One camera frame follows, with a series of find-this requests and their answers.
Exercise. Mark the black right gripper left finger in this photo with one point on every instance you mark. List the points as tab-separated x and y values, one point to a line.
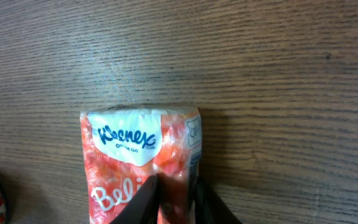
143	207

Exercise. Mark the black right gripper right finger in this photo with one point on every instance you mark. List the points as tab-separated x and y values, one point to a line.
210	208

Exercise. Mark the red Kleenex tissue pack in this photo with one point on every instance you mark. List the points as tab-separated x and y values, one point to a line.
123	146

